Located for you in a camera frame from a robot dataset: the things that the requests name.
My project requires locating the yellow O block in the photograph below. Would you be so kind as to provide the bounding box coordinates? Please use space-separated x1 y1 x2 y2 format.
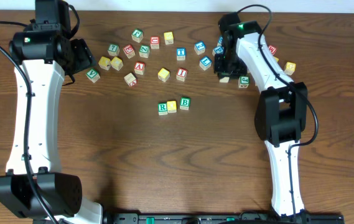
219 77 230 83
167 100 177 113

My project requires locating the green B block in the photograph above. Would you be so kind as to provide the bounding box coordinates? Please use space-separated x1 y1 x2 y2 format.
180 97 191 110

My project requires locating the green R block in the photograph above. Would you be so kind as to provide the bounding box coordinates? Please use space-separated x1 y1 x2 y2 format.
157 103 168 116

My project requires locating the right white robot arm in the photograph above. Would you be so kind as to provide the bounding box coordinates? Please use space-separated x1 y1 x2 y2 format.
214 12 307 217

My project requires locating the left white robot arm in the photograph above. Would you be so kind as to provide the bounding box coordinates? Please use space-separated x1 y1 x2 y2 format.
0 1 108 223

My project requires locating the blue P block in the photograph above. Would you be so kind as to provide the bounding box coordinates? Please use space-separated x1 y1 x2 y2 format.
212 46 224 56

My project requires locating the green J block right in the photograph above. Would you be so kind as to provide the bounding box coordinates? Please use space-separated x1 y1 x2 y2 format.
238 76 250 88

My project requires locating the green j block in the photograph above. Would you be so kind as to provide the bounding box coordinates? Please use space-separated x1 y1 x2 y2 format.
131 29 144 43
238 76 250 88

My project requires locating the blue L block left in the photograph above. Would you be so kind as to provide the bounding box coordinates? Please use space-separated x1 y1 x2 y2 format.
199 56 212 70

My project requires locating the blue D block upper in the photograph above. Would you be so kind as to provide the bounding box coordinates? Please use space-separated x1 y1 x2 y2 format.
217 36 223 46

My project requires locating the blue 2 block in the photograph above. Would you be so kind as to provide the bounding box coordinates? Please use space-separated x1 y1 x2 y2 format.
194 41 206 55

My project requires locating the red M block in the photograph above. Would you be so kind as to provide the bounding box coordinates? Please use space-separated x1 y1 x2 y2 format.
268 45 277 55

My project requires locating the red I block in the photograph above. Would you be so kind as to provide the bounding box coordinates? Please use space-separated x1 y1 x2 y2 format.
176 68 188 82

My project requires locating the blue T block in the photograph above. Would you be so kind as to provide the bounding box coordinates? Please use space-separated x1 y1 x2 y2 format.
177 48 186 61

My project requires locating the green V block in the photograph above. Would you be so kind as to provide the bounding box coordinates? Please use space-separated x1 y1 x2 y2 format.
86 68 100 83

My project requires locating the yellow G block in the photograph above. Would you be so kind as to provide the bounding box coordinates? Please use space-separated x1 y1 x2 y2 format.
284 62 296 75

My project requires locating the yellow block far left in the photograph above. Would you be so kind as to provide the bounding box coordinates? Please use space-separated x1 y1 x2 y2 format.
98 57 111 70

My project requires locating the green 7 block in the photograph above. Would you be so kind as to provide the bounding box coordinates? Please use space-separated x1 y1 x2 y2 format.
108 44 120 57

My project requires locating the yellow block centre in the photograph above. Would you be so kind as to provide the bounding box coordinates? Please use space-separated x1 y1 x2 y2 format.
157 68 170 82

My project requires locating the yellow block top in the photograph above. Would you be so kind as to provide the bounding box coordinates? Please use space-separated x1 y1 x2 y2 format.
164 32 174 45

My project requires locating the yellow block beside left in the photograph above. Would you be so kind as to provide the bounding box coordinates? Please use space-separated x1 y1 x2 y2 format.
111 57 123 71

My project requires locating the red U block top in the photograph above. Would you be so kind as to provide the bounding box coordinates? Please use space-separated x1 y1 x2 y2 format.
150 36 160 49

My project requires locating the red E block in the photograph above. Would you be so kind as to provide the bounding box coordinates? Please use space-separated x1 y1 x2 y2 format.
123 44 135 58

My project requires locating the green N block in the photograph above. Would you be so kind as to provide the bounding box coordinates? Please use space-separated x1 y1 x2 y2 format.
139 45 150 58

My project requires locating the green J block top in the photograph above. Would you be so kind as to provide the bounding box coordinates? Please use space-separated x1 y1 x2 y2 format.
131 29 144 43

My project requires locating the red A block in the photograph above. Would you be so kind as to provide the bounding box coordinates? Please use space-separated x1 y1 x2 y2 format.
134 62 146 75

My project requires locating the tilted red wooden block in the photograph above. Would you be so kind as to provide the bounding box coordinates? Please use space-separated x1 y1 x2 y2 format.
124 73 137 86

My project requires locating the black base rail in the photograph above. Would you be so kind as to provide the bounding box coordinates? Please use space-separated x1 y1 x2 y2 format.
102 212 345 224

